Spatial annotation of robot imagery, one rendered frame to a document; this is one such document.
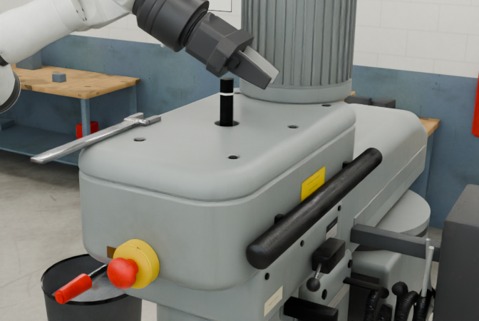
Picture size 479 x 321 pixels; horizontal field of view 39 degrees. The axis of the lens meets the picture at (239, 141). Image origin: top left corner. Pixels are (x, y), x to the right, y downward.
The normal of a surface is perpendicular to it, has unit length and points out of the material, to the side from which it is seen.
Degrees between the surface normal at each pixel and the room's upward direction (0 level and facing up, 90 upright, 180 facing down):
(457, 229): 90
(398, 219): 0
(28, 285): 0
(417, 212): 0
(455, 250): 90
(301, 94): 90
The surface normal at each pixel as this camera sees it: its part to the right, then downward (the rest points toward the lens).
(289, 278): 0.88, 0.15
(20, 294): 0.02, -0.96
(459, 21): -0.48, 0.25
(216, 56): -0.26, 0.28
